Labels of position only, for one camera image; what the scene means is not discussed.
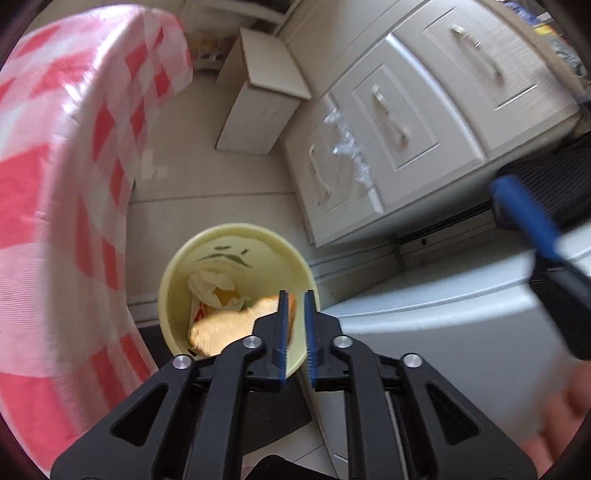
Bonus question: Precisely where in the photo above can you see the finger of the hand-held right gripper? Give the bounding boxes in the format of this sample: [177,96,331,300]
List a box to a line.
[496,137,591,232]
[489,175,591,361]

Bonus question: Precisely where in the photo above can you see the yellow trash bin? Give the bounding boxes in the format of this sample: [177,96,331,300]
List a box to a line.
[158,223,319,377]

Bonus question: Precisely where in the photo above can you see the white wrapper with red print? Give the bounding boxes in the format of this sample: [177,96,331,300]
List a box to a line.
[188,297,209,343]

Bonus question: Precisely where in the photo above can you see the white wooden stool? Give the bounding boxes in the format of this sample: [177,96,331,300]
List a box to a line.
[214,28,314,156]

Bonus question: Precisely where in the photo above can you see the red checkered plastic tablecloth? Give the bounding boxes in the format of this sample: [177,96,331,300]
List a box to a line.
[0,4,195,468]

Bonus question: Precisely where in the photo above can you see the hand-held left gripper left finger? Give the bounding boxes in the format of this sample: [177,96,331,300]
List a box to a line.
[50,291,291,480]

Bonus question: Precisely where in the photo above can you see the white trolley shelf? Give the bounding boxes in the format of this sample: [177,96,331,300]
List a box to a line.
[184,0,297,71]

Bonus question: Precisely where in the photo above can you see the white drawer cabinet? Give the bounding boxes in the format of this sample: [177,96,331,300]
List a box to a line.
[282,0,583,248]

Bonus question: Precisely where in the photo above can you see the person's right hand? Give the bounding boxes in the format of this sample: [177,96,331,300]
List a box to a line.
[521,368,591,468]

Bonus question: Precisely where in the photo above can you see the clear plastic bag on drawer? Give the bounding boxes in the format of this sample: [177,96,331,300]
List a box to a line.
[322,107,385,214]

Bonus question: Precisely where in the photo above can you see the white tissue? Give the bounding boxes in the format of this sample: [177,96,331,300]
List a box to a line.
[187,271,242,308]

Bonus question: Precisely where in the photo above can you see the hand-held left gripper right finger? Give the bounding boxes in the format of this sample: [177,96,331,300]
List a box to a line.
[303,290,539,480]

